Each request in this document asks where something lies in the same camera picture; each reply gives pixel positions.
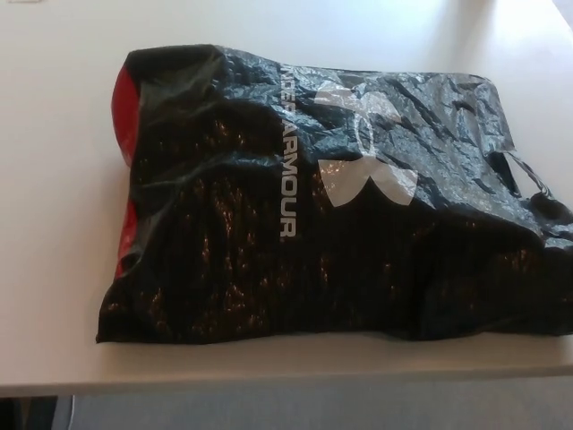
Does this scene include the black Under Armour plastic bag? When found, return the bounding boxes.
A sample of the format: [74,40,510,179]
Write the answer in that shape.
[97,44,573,356]

